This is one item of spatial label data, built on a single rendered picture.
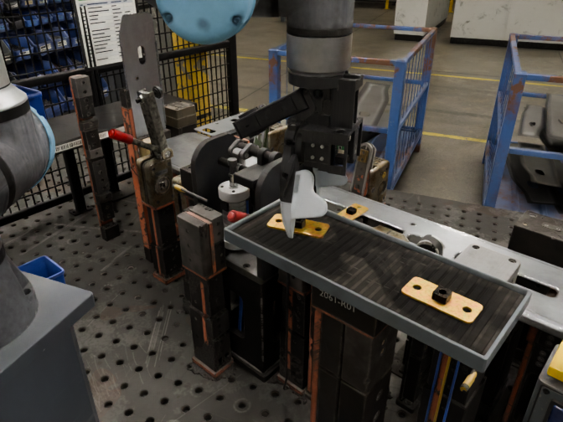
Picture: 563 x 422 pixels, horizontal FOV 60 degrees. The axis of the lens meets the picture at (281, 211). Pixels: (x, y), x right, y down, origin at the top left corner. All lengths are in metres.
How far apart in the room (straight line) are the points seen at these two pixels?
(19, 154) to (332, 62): 0.40
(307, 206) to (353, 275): 0.10
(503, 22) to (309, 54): 8.26
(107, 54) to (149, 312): 0.88
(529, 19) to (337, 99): 8.25
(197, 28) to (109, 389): 0.86
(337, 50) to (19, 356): 0.50
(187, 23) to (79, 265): 1.17
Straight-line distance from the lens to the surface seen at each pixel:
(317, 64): 0.56
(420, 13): 8.81
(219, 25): 0.42
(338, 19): 0.56
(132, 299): 1.34
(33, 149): 0.72
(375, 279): 0.61
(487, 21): 8.78
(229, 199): 0.92
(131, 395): 1.11
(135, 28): 1.47
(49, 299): 0.73
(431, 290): 0.60
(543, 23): 8.82
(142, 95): 1.18
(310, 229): 0.69
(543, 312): 0.89
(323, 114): 0.60
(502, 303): 0.61
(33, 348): 0.67
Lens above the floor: 1.52
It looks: 29 degrees down
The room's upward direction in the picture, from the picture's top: straight up
